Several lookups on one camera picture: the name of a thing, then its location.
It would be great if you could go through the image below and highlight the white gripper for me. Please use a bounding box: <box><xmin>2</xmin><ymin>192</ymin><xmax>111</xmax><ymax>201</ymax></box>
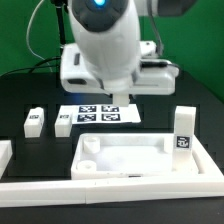
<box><xmin>60</xmin><ymin>41</ymin><xmax>179</xmax><ymax>106</ymax></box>

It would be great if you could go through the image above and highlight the white desk top tray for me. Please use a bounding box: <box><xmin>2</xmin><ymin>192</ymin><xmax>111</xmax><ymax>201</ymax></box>
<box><xmin>71</xmin><ymin>133</ymin><xmax>199</xmax><ymax>180</ymax></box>

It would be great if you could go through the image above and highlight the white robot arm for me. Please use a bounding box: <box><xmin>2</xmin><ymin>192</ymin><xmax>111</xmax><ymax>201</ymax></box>
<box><xmin>60</xmin><ymin>0</ymin><xmax>197</xmax><ymax>106</ymax></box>

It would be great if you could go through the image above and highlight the white marker sheet with tags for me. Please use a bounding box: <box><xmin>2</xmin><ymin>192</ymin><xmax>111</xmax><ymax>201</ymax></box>
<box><xmin>58</xmin><ymin>104</ymin><xmax>141</xmax><ymax>124</ymax></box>

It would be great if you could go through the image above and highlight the white L-shaped fence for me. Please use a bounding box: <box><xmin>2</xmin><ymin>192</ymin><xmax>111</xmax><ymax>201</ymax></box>
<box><xmin>0</xmin><ymin>137</ymin><xmax>224</xmax><ymax>207</ymax></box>

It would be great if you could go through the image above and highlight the white block left edge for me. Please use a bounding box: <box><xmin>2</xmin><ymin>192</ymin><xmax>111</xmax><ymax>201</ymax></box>
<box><xmin>0</xmin><ymin>140</ymin><xmax>12</xmax><ymax>178</ymax></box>

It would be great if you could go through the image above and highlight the black cable on table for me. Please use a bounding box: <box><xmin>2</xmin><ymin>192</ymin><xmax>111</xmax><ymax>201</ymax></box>
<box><xmin>0</xmin><ymin>57</ymin><xmax>63</xmax><ymax>77</ymax></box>

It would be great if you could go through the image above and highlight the black camera stand pole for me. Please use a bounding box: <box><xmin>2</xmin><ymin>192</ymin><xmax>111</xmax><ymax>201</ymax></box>
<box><xmin>50</xmin><ymin>0</ymin><xmax>68</xmax><ymax>46</ymax></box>

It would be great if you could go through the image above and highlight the grey cable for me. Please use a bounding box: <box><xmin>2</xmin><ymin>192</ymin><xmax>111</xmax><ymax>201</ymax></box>
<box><xmin>25</xmin><ymin>0</ymin><xmax>53</xmax><ymax>73</ymax></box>

